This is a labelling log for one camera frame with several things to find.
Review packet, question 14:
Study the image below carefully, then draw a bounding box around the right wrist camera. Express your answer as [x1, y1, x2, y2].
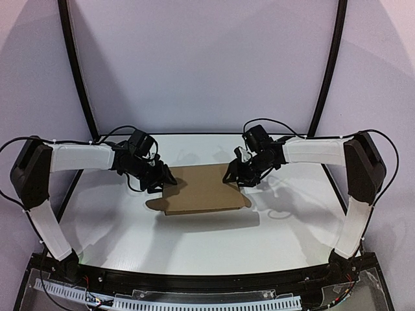
[234, 146, 252, 163]

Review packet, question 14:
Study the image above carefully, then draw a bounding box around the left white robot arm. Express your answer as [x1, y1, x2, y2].
[10, 130, 177, 262]

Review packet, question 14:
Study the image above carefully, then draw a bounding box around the white slotted cable duct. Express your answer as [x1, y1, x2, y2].
[30, 277, 302, 311]

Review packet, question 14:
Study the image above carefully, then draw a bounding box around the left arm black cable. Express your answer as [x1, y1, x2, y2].
[0, 125, 160, 208]

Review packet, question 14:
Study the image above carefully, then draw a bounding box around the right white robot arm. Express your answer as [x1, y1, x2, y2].
[222, 125, 386, 259]

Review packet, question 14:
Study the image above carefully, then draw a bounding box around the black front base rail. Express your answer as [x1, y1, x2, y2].
[14, 252, 394, 310]

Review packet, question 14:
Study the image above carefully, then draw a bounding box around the brown cardboard paper box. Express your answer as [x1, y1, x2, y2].
[146, 163, 252, 216]

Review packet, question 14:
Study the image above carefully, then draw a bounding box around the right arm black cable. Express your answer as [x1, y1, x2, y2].
[242, 118, 399, 208]

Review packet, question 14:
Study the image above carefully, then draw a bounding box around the black enclosure frame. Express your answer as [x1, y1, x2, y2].
[51, 0, 350, 234]

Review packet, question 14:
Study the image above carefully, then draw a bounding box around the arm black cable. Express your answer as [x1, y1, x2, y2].
[0, 125, 160, 208]
[242, 118, 399, 208]

